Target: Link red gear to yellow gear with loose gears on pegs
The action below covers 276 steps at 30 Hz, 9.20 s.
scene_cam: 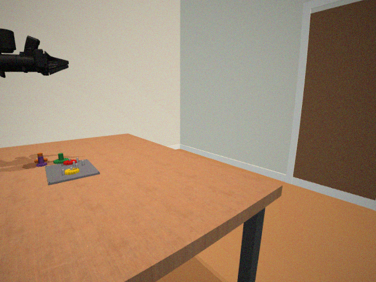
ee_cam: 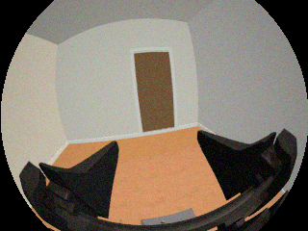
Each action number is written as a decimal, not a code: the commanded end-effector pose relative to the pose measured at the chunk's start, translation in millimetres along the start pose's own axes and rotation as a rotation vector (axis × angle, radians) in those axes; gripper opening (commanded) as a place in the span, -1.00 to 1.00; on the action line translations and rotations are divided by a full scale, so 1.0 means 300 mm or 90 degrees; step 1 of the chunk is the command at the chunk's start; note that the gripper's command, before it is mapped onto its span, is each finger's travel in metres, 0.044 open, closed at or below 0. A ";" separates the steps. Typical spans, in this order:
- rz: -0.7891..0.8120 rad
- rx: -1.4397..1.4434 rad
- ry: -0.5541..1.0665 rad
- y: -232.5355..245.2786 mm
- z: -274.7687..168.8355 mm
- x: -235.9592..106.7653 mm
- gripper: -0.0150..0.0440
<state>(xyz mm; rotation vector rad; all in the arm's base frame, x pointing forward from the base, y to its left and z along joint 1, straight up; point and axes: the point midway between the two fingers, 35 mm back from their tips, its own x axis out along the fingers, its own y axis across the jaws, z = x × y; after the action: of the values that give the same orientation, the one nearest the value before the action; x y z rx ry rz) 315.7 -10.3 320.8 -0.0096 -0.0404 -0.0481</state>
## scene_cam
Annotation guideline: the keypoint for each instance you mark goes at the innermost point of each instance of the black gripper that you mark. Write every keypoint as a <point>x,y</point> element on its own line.
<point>40,62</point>

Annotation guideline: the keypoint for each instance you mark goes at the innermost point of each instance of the red gear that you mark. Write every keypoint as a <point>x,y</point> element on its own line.
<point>69,162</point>

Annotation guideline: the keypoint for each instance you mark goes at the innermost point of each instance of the purple gear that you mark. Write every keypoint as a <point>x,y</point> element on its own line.
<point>41,162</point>

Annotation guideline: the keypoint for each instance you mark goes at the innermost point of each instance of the green gear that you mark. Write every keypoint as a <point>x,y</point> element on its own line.
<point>60,159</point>

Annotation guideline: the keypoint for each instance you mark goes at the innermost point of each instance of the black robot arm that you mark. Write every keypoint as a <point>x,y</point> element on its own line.
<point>7,45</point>

